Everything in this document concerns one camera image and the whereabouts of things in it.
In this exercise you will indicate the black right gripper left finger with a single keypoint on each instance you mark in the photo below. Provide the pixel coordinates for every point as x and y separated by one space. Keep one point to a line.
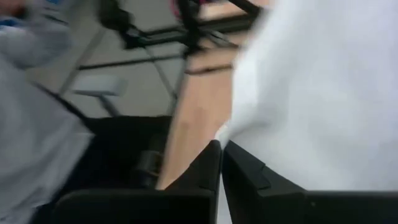
140 207

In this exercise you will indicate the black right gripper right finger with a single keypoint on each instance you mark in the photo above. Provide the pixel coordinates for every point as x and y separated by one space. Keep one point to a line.
280 205

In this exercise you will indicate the white cloth napkin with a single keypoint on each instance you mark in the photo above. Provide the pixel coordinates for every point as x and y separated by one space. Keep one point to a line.
311 93

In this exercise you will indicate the white paper sheet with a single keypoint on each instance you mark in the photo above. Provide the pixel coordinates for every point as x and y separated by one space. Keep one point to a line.
99 85

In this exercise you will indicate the black table frame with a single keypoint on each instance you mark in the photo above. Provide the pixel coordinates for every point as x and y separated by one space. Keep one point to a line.
192 31

